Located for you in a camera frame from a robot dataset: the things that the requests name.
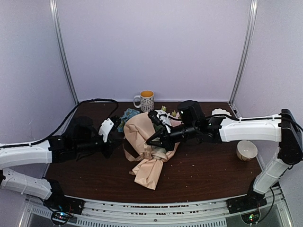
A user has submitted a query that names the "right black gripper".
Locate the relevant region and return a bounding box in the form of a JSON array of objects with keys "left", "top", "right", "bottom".
[{"left": 147, "top": 122, "right": 198, "bottom": 151}]

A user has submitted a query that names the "beige ribbon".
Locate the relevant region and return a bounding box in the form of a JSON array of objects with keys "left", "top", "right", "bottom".
[{"left": 123, "top": 144, "right": 174, "bottom": 162}]

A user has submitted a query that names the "green and tan wrapping paper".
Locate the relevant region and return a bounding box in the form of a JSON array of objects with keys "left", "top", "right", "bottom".
[{"left": 124, "top": 112, "right": 179, "bottom": 190}]

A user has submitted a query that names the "blue hydrangea fake flower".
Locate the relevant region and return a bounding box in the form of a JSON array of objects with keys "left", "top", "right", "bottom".
[{"left": 117, "top": 108, "right": 140, "bottom": 133}]

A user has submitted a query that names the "white mug with orange inside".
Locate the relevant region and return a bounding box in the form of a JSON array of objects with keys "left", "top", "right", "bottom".
[{"left": 133, "top": 90, "right": 154, "bottom": 112}]

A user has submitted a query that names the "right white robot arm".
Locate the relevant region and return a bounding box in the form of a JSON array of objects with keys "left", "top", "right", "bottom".
[{"left": 146, "top": 109, "right": 303, "bottom": 209}]

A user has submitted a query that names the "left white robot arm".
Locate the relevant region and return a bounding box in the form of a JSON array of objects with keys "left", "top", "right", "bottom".
[{"left": 0, "top": 116, "right": 121, "bottom": 210}]

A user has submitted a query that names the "white scalloped dish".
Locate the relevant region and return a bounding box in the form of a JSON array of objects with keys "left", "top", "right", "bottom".
[{"left": 211, "top": 108, "right": 232, "bottom": 116}]

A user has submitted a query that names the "left circuit board with leds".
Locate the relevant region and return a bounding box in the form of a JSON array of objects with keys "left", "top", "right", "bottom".
[{"left": 51, "top": 211, "right": 72, "bottom": 225}]

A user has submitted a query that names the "circuit board with leds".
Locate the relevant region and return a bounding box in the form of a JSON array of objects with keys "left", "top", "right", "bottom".
[
  {"left": 241, "top": 212, "right": 260, "bottom": 225},
  {"left": 51, "top": 211, "right": 72, "bottom": 225}
]

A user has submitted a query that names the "white round bowl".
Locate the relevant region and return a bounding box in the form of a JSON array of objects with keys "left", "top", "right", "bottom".
[{"left": 236, "top": 140, "right": 258, "bottom": 162}]

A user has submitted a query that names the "right circuit board with leds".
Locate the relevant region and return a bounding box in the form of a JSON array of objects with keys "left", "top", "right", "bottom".
[{"left": 241, "top": 212, "right": 260, "bottom": 225}]

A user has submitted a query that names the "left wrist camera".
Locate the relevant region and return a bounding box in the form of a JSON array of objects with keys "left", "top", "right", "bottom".
[{"left": 65, "top": 116, "right": 98, "bottom": 149}]

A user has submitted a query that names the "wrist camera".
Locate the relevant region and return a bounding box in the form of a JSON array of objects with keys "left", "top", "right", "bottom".
[
  {"left": 177, "top": 100, "right": 206, "bottom": 125},
  {"left": 65, "top": 116, "right": 98, "bottom": 149}
]

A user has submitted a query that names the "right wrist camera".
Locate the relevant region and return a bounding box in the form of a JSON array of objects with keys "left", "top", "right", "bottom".
[{"left": 177, "top": 100, "right": 206, "bottom": 125}]

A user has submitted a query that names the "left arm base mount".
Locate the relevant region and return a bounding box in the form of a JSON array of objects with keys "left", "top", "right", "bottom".
[{"left": 44, "top": 180, "right": 85, "bottom": 215}]

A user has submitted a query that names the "front aluminium rail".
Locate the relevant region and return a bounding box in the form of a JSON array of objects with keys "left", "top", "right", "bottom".
[{"left": 22, "top": 186, "right": 292, "bottom": 227}]

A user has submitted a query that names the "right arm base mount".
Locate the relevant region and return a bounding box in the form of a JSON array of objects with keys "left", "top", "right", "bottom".
[{"left": 226, "top": 191, "right": 267, "bottom": 214}]

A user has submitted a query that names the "left aluminium frame post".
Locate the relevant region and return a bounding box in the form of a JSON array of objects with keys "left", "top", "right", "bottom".
[{"left": 49, "top": 0, "right": 79, "bottom": 104}]

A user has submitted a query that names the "aluminium frame post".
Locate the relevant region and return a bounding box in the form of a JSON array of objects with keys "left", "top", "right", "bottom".
[
  {"left": 229, "top": 0, "right": 258, "bottom": 106},
  {"left": 49, "top": 0, "right": 79, "bottom": 104}
]

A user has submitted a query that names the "right aluminium frame post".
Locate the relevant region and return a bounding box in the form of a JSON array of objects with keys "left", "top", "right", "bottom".
[{"left": 229, "top": 0, "right": 258, "bottom": 106}]

